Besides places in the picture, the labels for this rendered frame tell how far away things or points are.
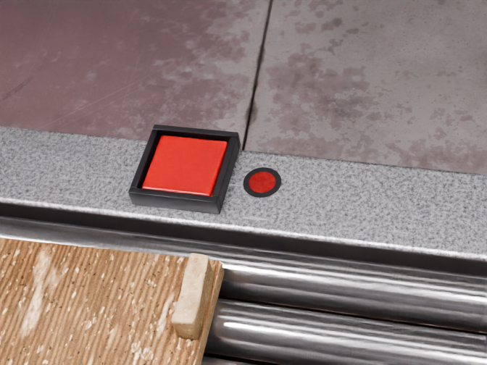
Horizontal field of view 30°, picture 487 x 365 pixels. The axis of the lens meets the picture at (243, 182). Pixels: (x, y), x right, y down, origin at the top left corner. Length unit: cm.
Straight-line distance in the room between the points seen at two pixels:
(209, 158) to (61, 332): 19
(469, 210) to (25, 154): 38
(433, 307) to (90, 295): 25
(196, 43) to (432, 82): 58
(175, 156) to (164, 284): 13
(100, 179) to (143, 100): 137
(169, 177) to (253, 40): 151
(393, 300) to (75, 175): 29
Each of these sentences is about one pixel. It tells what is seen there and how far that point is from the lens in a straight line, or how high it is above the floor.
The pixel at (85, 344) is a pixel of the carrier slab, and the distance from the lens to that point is 67.
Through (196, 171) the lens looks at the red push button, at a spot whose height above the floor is 93.
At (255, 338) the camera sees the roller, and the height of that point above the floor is 91.
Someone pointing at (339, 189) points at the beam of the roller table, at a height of 91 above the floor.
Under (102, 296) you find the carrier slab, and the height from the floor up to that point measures 94.
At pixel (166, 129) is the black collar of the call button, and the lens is 78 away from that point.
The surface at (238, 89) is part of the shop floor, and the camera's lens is 213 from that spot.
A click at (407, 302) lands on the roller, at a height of 91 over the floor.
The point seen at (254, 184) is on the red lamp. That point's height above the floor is 92.
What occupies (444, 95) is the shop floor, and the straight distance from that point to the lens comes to 208.
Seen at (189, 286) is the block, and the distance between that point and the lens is 65.
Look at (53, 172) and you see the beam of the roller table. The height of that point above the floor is 91.
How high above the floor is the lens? 150
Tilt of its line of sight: 51 degrees down
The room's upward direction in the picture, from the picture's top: 11 degrees counter-clockwise
